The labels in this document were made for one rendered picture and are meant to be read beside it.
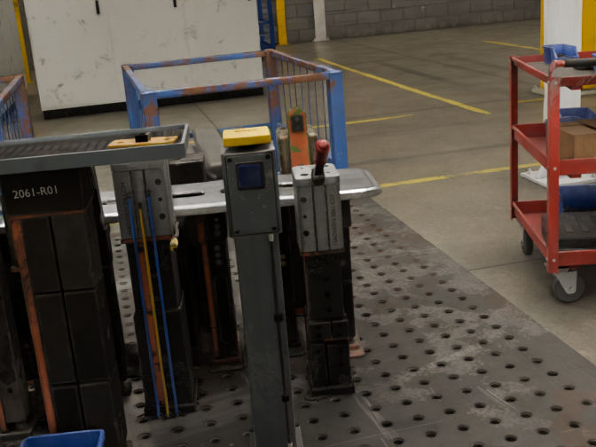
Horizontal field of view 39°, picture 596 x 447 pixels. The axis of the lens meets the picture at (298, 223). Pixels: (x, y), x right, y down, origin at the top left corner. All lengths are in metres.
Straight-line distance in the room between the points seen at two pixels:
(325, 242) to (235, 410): 0.30
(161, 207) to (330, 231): 0.25
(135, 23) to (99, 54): 0.50
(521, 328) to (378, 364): 0.29
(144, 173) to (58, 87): 8.16
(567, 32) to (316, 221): 4.01
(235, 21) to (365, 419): 8.36
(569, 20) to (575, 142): 1.93
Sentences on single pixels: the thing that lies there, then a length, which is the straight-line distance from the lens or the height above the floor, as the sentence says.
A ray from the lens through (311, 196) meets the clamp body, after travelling 1.27.
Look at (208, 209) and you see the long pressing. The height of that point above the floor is 0.99.
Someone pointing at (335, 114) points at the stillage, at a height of 0.77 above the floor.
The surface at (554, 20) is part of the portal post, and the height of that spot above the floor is 0.94.
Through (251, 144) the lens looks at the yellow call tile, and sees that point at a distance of 1.09.
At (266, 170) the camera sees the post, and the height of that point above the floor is 1.11.
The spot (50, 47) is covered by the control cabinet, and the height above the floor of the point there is 0.74.
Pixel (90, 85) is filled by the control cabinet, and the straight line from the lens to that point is 9.40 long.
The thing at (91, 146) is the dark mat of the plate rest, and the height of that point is 1.16.
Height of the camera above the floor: 1.36
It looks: 17 degrees down
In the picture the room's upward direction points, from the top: 5 degrees counter-clockwise
